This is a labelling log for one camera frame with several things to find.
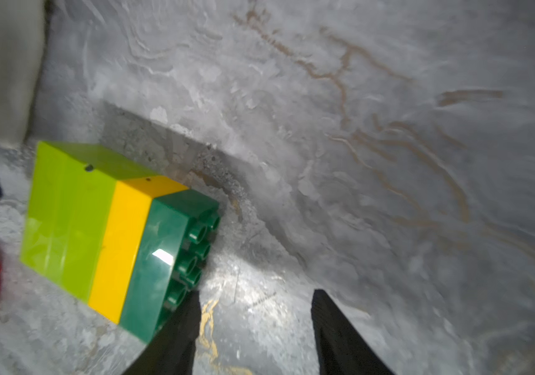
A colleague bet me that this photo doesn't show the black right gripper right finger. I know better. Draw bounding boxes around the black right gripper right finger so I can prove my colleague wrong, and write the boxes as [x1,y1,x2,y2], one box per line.
[311,289,393,375]

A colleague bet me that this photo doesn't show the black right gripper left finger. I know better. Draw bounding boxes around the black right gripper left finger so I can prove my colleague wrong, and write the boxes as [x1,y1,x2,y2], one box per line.
[124,291,201,375]

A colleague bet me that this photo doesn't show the lime green lego brick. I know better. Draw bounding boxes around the lime green lego brick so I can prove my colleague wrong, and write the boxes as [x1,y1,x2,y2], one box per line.
[20,142,154,301]

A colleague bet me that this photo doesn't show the yellow long lego brick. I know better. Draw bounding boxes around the yellow long lego brick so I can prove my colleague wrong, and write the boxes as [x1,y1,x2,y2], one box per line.
[88,175,188,324]

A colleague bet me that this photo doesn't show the dark green lego brick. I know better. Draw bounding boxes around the dark green lego brick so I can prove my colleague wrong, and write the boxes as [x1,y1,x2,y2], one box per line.
[119,189,220,343]

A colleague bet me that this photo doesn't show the white knit work glove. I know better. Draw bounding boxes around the white knit work glove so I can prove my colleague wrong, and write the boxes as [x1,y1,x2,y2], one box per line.
[0,0,45,148]

